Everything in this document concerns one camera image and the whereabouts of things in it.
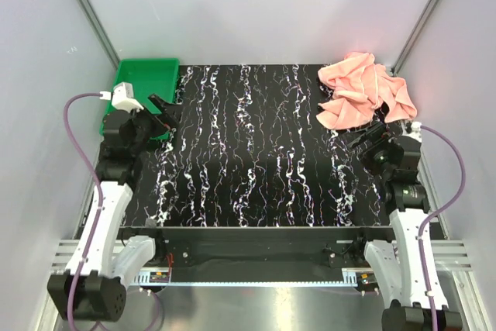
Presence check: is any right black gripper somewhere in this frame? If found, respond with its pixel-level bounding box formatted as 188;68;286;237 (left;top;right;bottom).
343;122;394;178

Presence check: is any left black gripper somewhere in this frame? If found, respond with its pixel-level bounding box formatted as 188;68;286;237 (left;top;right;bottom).
127;94;184;154

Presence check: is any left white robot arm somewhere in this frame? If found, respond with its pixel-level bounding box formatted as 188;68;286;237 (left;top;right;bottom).
47;91;181;329

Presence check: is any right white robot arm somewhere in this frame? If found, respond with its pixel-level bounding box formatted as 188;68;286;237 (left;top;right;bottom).
350;122;463;330

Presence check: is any green plastic tray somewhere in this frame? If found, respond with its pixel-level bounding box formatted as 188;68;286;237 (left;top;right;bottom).
100;58;181;140

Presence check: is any crumpled pink towel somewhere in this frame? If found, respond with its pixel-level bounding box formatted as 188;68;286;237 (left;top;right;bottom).
316;52;417;130

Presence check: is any black marble pattern mat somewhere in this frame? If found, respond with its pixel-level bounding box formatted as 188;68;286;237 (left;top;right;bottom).
122;64;388;227

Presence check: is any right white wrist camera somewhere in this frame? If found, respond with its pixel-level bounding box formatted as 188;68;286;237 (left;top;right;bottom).
405;122;422;134

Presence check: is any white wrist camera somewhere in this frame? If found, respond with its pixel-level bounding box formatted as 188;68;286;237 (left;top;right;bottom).
98;82;144;112
405;122;422;134

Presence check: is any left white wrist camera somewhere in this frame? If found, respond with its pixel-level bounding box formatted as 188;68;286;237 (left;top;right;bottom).
98;82;144;112

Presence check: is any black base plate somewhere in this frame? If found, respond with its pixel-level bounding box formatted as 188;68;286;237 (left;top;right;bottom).
118;226;394;284

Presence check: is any aluminium frame rail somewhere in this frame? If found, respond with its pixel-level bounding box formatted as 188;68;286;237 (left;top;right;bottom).
50;240;129;270

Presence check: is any white slotted cable duct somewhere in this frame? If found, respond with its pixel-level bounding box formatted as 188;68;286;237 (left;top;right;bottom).
131;271;171;287

